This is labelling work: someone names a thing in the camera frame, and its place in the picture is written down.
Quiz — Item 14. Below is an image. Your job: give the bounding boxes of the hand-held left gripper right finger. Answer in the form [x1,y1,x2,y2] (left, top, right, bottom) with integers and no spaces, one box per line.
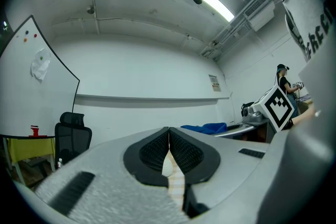
[169,126,274,219]

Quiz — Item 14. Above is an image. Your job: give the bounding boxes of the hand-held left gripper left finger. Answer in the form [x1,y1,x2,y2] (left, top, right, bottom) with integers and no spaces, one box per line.
[34,126,190,224]

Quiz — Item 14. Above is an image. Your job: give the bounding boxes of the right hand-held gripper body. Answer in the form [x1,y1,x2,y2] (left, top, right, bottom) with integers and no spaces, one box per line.
[240,84,295,132]

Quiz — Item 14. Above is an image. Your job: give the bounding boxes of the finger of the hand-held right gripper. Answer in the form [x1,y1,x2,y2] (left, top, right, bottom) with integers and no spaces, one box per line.
[213,120,276,144]

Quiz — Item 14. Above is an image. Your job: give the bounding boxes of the blue cloth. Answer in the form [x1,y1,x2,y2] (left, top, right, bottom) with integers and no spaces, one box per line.
[180,122,228,136]

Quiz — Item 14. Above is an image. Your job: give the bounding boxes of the person's right forearm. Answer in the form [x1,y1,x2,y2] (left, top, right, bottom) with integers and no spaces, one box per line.
[290,109,316,126]

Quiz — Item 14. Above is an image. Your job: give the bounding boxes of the black mesh office chair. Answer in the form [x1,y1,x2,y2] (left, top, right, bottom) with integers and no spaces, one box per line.
[54,112,92,166]

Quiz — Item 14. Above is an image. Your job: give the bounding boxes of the round checked table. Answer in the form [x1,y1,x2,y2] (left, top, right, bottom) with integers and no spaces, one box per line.
[167,174,186,212]

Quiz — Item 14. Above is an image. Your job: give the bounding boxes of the red object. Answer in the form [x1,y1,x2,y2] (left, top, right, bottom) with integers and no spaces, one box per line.
[28,125,48,138]

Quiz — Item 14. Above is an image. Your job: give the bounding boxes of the grey ceiling pipes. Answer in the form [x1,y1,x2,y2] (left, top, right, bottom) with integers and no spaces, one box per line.
[199,14,249,61]

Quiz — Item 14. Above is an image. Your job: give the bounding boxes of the white ceiling air conditioner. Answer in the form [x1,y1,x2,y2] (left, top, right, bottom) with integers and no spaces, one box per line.
[243,0,276,32]

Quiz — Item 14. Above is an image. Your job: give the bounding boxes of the person's grey printed shirt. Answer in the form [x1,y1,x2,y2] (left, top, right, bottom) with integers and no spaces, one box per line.
[275,0,336,63]

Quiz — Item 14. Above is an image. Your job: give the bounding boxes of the long ceiling light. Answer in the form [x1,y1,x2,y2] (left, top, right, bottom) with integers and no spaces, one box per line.
[196,0,235,23]

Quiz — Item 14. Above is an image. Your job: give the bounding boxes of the whiteboard on black stand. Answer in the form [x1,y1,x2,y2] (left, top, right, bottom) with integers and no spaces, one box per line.
[0,15,80,137]

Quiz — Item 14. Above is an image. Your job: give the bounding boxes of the crumpled white paper sheet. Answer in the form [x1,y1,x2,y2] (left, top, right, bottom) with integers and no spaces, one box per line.
[30,47,52,84]

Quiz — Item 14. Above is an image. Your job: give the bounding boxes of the wall notice poster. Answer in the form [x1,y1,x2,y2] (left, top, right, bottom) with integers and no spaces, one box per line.
[208,74,222,92]

